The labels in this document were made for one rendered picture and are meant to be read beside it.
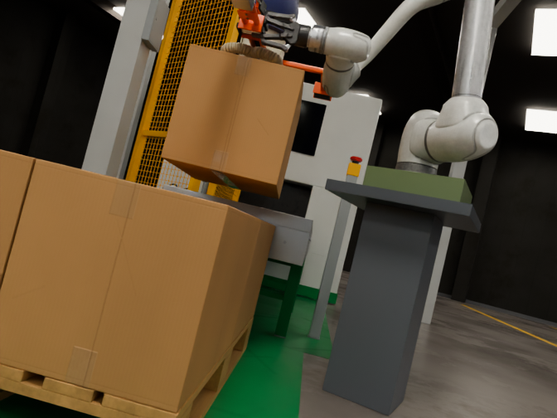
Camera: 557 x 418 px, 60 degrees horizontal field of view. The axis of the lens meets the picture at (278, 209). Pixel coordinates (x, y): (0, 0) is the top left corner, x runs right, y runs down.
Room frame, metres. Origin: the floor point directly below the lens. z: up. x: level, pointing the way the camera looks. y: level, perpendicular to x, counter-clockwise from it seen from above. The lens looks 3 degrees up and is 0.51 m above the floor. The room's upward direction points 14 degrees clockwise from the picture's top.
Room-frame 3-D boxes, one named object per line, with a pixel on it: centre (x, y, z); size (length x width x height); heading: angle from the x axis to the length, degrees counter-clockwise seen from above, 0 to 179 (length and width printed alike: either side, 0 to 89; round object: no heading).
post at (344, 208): (2.72, -0.36, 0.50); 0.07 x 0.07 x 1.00; 85
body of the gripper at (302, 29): (1.64, 0.08, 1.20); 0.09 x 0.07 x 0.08; 85
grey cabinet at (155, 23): (3.01, 1.03, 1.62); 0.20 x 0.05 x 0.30; 175
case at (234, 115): (1.90, 0.22, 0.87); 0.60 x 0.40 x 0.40; 178
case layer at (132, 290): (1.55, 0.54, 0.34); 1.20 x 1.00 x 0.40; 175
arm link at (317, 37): (1.64, 0.01, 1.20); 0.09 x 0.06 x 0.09; 175
